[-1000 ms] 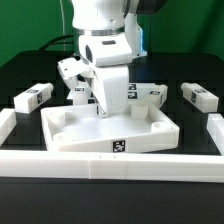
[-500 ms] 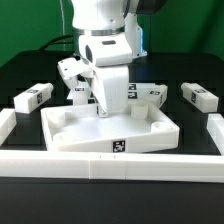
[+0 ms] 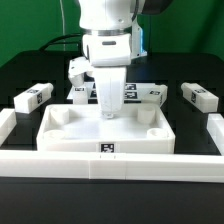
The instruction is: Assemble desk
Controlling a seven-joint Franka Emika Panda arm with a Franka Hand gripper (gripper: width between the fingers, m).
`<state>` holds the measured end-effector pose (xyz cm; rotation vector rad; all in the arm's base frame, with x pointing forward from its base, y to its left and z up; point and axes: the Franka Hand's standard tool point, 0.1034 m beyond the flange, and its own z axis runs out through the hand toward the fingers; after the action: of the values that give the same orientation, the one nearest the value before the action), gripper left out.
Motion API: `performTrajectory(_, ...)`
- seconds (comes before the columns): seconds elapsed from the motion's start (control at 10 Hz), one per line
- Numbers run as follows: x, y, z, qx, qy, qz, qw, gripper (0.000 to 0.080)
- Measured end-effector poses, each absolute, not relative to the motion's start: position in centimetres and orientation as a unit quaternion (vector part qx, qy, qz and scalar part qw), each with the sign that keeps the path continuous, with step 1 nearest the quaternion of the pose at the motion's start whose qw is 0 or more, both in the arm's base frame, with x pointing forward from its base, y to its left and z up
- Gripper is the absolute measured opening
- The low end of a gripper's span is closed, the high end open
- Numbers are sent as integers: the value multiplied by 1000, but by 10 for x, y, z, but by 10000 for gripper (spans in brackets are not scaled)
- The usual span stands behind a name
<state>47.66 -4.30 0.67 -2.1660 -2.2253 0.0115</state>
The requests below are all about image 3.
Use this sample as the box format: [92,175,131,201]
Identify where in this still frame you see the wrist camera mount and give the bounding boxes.
[68,57,93,87]

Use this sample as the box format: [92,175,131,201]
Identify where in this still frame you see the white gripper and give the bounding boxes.
[82,34,131,119]

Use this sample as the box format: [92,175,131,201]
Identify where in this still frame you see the white desk tabletop tray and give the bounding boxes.
[36,103,175,154]

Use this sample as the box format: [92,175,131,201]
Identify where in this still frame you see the white thin cable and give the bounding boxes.
[59,0,66,52]

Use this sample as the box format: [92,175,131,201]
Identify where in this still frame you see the black cables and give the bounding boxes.
[39,33,84,52]

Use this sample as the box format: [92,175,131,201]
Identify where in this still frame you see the white U-shaped fence frame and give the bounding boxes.
[0,109,224,183]

